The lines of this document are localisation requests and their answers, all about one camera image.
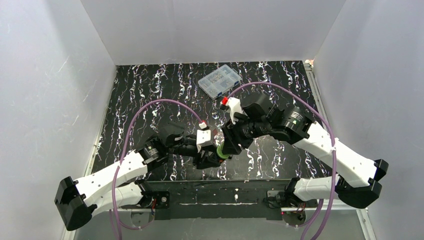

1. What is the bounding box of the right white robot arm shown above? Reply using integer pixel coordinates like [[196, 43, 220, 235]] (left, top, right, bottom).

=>
[[216, 94, 389, 209]]

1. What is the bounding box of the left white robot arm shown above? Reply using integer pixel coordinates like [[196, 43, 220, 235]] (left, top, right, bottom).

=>
[[54, 121, 223, 231]]

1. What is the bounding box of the clear plastic organizer box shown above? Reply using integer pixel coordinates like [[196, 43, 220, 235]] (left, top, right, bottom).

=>
[[198, 64, 242, 100]]

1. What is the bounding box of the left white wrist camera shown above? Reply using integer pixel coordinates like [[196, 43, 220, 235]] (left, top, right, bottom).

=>
[[196, 121, 214, 153]]

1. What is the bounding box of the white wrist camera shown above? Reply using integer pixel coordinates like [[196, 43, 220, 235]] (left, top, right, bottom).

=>
[[220, 97, 247, 125], [196, 121, 214, 153]]

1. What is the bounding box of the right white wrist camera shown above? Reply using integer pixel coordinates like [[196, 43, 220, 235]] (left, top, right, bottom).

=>
[[220, 97, 247, 125]]

